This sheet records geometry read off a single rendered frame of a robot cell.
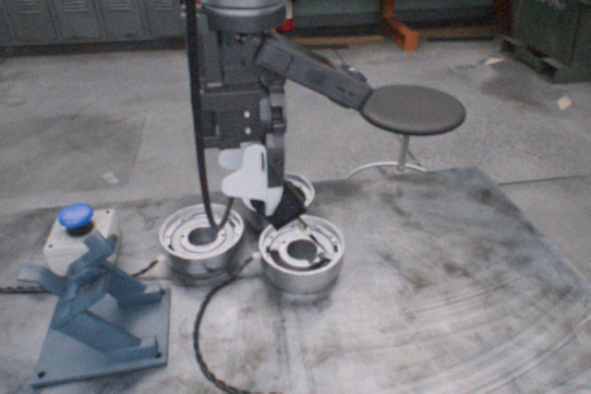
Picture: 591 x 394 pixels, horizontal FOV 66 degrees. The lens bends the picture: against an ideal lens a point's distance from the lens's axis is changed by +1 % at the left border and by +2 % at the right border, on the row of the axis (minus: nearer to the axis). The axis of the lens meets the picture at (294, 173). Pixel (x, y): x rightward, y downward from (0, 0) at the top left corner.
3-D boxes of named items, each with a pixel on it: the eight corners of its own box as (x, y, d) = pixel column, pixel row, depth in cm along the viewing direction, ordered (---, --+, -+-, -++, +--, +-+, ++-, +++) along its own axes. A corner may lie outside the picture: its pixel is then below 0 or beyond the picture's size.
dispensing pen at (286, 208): (345, 253, 54) (262, 163, 45) (317, 270, 55) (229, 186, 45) (340, 240, 56) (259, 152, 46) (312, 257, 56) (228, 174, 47)
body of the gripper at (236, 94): (197, 119, 46) (181, -6, 39) (280, 113, 48) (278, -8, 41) (198, 158, 40) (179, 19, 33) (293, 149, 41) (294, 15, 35)
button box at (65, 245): (121, 233, 63) (114, 206, 60) (113, 270, 57) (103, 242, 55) (59, 240, 62) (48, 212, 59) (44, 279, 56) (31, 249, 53)
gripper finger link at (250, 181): (223, 218, 48) (216, 137, 43) (279, 211, 49) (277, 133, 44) (225, 234, 45) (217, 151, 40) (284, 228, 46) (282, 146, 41)
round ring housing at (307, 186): (299, 244, 61) (299, 221, 59) (230, 227, 64) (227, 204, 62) (322, 200, 69) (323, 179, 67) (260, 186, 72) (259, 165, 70)
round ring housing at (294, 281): (338, 237, 62) (340, 214, 60) (347, 297, 54) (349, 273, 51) (262, 238, 62) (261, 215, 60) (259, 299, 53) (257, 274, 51)
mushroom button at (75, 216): (103, 228, 60) (94, 198, 57) (98, 249, 57) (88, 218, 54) (71, 232, 60) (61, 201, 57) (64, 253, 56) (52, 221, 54)
